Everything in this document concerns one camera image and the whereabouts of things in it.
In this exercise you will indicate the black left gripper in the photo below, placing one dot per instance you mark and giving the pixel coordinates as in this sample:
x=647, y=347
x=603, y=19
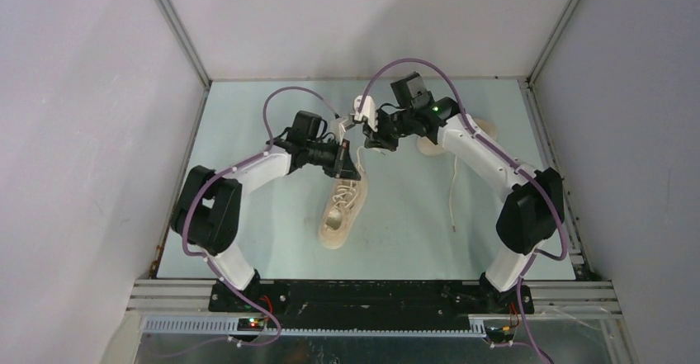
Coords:
x=342, y=166

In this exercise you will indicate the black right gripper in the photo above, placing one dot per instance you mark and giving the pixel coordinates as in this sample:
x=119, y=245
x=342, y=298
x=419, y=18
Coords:
x=376, y=138

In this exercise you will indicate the beige sneaker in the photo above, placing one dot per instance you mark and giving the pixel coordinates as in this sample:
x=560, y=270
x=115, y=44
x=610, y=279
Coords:
x=343, y=207
x=427, y=148

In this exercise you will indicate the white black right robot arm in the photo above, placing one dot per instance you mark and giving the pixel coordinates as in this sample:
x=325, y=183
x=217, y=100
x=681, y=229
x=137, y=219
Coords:
x=533, y=200

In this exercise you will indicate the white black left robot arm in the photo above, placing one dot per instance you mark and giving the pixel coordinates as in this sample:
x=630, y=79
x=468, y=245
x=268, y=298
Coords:
x=207, y=212

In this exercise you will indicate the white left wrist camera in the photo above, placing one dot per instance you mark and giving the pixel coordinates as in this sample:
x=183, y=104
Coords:
x=340, y=126

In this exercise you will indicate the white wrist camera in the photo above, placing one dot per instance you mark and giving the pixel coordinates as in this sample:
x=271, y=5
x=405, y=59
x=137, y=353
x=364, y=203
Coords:
x=340, y=126
x=365, y=112

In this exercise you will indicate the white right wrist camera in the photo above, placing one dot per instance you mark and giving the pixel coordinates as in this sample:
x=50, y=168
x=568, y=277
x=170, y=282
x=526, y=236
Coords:
x=365, y=112

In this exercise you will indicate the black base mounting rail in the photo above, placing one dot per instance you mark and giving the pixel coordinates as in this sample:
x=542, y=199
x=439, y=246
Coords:
x=422, y=306

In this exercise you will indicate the aluminium frame rail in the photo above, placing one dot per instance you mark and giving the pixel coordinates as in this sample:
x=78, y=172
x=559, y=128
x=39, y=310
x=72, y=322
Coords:
x=181, y=306

